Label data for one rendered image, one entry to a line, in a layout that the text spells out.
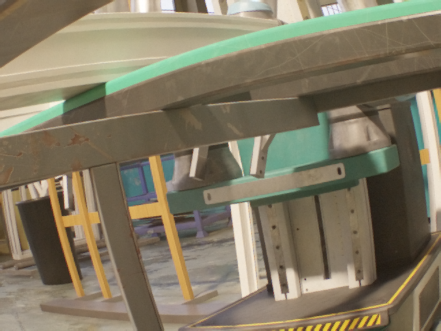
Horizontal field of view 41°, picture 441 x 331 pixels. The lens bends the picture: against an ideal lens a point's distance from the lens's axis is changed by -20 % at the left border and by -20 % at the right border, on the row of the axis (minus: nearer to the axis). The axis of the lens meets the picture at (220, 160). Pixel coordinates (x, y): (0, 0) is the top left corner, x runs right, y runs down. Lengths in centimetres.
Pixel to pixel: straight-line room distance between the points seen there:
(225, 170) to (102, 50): 131
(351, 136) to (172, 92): 115
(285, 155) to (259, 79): 144
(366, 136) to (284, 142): 35
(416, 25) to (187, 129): 24
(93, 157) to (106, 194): 3
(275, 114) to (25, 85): 28
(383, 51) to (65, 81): 26
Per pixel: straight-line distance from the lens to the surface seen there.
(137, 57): 63
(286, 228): 200
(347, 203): 191
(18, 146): 43
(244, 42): 50
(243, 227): 329
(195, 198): 189
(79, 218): 437
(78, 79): 56
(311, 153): 189
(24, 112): 104
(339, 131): 168
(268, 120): 66
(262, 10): 133
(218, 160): 188
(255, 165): 121
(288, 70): 48
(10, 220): 703
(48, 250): 555
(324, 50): 47
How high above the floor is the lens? 78
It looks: level
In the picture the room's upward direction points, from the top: 12 degrees counter-clockwise
